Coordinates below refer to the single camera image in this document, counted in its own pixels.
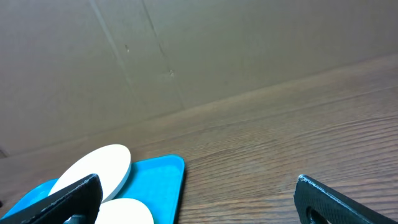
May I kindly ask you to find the white round plate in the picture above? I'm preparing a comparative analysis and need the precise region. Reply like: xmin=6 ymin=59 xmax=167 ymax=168
xmin=49 ymin=144 xmax=131 ymax=203

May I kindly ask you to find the teal plastic tray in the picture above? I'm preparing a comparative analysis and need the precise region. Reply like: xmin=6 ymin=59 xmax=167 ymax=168
xmin=2 ymin=155 xmax=185 ymax=223

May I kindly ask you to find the light blue round plate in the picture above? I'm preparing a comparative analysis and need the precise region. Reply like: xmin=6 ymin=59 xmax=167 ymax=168
xmin=95 ymin=198 xmax=154 ymax=224

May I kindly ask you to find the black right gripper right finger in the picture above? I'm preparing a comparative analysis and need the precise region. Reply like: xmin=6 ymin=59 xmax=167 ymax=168
xmin=294 ymin=174 xmax=397 ymax=224

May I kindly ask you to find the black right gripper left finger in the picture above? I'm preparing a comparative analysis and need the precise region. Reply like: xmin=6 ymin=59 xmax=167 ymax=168
xmin=1 ymin=174 xmax=103 ymax=224

